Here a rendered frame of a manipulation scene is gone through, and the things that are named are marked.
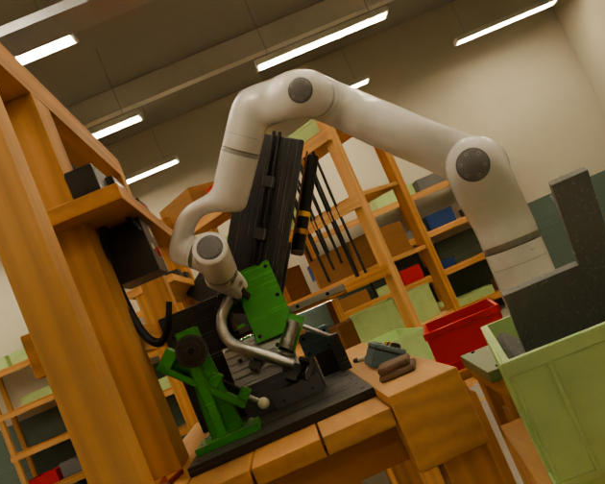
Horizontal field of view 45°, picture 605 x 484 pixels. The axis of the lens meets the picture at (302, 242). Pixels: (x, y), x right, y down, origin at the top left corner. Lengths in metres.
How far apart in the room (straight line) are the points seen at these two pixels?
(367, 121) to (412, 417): 0.62
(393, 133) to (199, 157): 9.85
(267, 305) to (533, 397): 1.20
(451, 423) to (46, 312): 0.77
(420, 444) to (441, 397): 0.09
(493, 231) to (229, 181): 0.60
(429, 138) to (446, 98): 10.10
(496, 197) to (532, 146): 10.33
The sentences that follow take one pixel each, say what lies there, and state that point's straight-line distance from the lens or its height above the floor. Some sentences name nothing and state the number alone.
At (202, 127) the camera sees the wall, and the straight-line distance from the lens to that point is 11.45.
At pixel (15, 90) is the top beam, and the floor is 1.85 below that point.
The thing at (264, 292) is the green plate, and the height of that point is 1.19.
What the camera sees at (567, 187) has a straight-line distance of 0.91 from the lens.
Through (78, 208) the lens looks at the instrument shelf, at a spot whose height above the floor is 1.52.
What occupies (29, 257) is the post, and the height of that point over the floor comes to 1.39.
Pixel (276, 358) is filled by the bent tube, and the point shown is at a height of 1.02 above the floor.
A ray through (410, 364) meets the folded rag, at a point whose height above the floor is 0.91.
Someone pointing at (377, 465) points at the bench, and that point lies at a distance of 1.47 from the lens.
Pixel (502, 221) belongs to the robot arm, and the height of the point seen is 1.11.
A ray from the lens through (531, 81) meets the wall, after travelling 12.06.
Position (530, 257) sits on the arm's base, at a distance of 1.51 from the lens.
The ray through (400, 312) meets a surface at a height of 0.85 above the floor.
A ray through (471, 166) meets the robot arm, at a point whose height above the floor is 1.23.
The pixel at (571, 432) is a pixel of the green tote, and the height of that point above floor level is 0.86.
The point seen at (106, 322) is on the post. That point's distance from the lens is 1.78.
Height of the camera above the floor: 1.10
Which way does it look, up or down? 5 degrees up
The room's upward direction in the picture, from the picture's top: 23 degrees counter-clockwise
